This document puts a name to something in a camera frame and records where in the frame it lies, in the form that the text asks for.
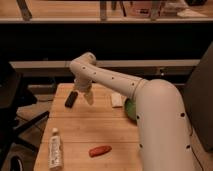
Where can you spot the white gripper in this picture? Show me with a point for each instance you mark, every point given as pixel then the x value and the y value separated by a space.
pixel 84 85

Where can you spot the black eraser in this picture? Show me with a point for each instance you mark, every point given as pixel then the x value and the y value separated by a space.
pixel 71 99

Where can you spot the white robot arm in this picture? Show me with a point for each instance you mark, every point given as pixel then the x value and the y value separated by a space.
pixel 160 113

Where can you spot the white sponge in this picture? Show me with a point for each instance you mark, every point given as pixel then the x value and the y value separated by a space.
pixel 117 100

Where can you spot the wooden table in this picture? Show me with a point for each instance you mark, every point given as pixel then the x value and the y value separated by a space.
pixel 83 127

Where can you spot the green bowl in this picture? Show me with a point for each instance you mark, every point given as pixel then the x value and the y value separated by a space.
pixel 130 109

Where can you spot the orange carrot toy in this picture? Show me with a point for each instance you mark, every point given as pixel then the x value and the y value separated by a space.
pixel 99 150

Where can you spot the white plastic bottle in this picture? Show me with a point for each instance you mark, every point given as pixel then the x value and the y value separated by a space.
pixel 55 151

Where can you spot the black office chair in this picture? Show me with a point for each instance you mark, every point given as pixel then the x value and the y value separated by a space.
pixel 14 93

